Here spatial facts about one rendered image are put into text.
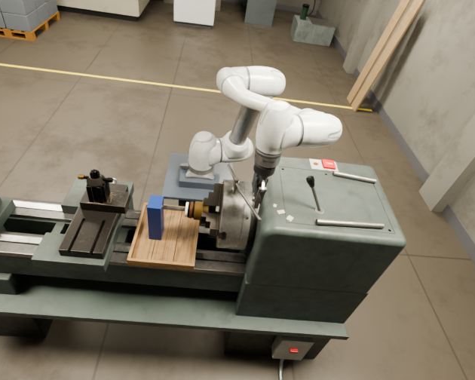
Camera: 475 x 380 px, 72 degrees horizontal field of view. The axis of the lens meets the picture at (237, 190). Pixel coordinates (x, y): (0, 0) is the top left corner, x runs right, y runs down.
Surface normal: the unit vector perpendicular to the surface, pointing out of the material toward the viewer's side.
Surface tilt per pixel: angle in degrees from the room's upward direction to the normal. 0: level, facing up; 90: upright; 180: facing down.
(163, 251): 0
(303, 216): 0
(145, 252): 0
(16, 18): 90
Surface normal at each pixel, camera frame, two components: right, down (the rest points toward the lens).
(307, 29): 0.02, 0.69
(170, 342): 0.15, -0.72
